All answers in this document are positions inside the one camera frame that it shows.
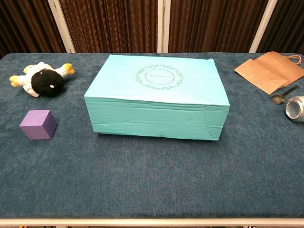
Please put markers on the light blue cardboard shoe box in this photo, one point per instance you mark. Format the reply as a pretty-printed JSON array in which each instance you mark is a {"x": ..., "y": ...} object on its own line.
[{"x": 154, "y": 95}]

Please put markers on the dark blue table cloth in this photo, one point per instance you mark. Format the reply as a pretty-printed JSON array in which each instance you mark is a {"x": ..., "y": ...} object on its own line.
[{"x": 152, "y": 178}]

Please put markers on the brown corrugated partition panel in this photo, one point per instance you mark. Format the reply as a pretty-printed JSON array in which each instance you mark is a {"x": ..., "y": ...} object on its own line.
[
  {"x": 26, "y": 23},
  {"x": 114, "y": 23},
  {"x": 209, "y": 23},
  {"x": 289, "y": 23}
]

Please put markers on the white black yellow plush toy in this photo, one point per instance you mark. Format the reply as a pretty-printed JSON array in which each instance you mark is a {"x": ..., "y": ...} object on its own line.
[{"x": 47, "y": 82}]

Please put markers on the purple cube block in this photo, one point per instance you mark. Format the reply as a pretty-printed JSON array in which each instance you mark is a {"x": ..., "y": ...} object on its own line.
[{"x": 38, "y": 126}]

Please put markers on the brown paper bag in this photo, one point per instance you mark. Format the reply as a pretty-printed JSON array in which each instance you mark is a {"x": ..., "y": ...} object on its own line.
[{"x": 268, "y": 71}]

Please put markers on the small black spoon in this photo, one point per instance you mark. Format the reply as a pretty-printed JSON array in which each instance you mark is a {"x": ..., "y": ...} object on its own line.
[{"x": 278, "y": 99}]

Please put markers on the blue silver soda can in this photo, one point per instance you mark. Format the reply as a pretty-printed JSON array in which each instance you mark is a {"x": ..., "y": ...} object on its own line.
[{"x": 295, "y": 110}]

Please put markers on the white partition frame post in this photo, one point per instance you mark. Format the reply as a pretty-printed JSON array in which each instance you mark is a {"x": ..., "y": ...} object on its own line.
[
  {"x": 262, "y": 26},
  {"x": 61, "y": 28},
  {"x": 163, "y": 23}
]

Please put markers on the white table frame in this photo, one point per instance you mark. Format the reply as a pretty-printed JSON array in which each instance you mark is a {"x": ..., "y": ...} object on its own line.
[{"x": 152, "y": 222}]

